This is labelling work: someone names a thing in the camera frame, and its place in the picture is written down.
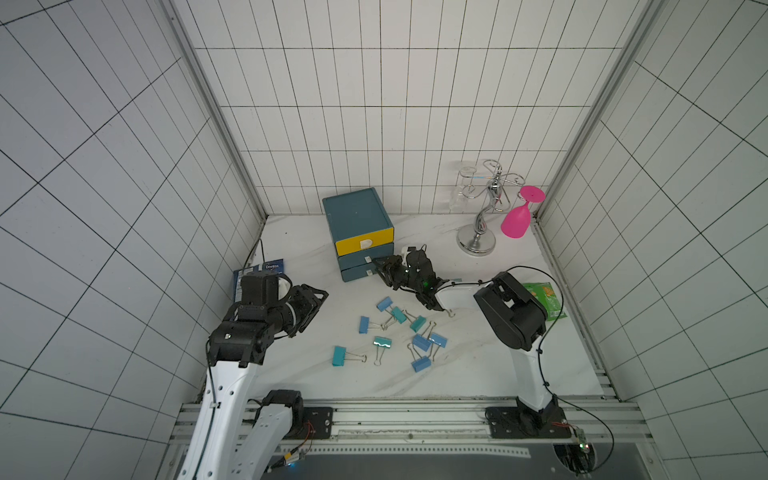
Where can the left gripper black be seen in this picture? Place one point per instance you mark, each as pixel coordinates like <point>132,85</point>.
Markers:
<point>305,296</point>

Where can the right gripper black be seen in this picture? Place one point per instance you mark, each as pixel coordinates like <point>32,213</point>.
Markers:
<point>402,271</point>

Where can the teal drawer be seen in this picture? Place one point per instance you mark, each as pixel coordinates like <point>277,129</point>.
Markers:
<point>365,256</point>

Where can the yellow top drawer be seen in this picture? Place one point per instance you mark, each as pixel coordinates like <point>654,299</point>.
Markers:
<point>364,241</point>

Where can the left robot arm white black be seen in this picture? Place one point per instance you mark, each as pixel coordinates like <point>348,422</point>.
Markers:
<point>235,352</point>

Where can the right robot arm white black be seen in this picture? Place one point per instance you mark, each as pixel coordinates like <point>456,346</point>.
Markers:
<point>518,320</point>

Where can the blue binder clip upper middle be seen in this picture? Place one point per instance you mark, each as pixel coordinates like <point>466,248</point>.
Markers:
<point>385,304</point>

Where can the blue binder clip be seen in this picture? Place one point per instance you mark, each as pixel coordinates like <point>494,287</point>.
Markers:
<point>419,362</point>
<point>366,325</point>
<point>385,304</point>
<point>437,342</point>

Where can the blue binder clip left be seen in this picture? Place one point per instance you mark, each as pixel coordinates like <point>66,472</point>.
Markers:
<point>366,325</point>

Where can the teal binder clip front left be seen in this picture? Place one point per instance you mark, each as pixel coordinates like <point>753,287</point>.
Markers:
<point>341,356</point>

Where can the teal drawer cabinet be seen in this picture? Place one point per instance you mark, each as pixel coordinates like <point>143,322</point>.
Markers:
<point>361,231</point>

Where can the teal binder clip upright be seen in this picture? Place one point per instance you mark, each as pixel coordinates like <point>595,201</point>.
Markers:
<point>416,322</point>

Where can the teal shiny binder clip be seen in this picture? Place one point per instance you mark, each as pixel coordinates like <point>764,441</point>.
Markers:
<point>382,345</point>

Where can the blue binder clip middle right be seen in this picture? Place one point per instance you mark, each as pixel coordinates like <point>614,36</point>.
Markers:
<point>437,342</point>

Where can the blue binder clip bottom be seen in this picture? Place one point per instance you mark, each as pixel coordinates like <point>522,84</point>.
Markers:
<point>419,362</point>

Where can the silver glass rack stand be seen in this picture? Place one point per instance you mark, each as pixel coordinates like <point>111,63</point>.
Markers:
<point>476,239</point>

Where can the clear glass on rack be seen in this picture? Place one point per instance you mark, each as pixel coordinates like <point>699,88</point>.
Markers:
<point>464,189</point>

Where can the magenta plastic wine glass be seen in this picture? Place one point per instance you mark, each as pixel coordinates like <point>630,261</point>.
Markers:
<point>518,220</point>

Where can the green snack packet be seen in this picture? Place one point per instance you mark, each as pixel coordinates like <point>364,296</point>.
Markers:
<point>545,294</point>

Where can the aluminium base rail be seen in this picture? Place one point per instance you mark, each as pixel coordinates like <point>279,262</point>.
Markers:
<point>469,426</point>

